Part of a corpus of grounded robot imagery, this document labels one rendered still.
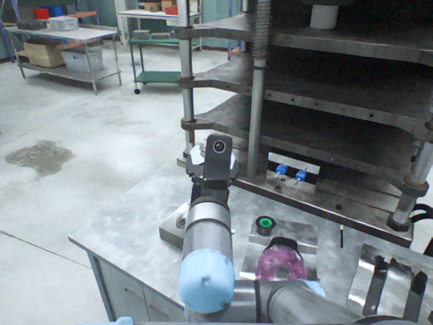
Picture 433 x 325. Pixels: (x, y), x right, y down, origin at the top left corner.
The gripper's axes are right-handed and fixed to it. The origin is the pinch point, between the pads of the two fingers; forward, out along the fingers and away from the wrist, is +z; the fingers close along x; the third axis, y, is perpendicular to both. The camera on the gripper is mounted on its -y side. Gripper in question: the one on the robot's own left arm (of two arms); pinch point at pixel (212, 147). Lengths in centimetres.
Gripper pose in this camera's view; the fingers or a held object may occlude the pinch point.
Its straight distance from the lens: 68.7
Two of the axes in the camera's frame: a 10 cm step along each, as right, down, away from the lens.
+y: -1.4, 8.4, 5.3
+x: 9.9, 1.2, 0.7
